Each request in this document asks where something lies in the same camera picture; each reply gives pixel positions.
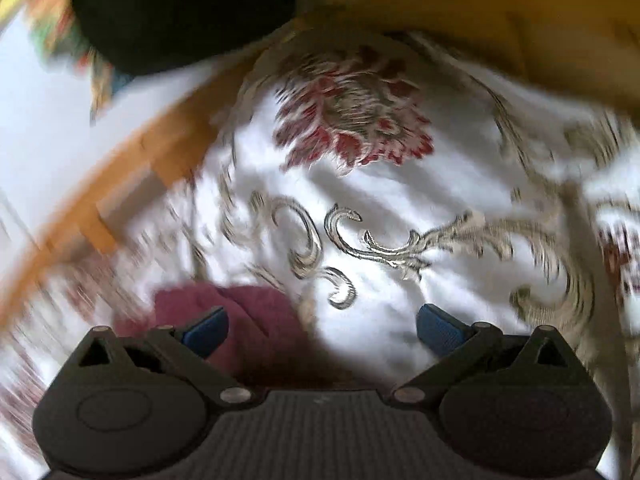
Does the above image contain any maroon long-sleeve shirt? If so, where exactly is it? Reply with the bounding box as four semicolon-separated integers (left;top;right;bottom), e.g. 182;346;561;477
113;282;371;391

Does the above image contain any white floral satin bedspread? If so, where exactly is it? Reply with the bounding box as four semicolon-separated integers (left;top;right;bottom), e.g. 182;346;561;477
1;33;639;479

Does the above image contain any black jacket hanging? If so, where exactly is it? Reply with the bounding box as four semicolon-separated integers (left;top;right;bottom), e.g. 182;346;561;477
72;0;298;76

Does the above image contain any colourful mushroom landscape poster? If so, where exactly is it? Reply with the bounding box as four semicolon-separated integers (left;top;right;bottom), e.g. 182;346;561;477
1;0;134;122

